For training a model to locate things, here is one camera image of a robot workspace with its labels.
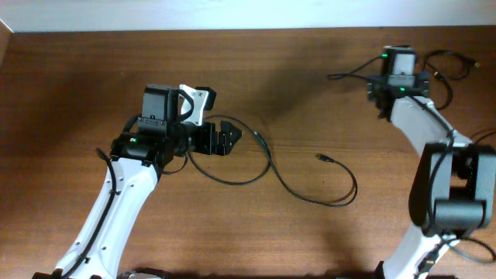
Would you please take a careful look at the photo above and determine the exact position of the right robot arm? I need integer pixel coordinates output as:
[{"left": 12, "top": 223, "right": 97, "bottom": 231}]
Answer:
[{"left": 367, "top": 46, "right": 495, "bottom": 278}]

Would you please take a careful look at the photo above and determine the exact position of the black usb cable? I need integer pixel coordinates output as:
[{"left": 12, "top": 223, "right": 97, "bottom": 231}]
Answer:
[
  {"left": 186, "top": 114, "right": 358, "bottom": 208},
  {"left": 422, "top": 50, "right": 481, "bottom": 112}
]

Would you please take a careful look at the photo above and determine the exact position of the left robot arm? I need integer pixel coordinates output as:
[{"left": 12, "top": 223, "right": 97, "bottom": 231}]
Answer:
[{"left": 48, "top": 84, "right": 241, "bottom": 278}]

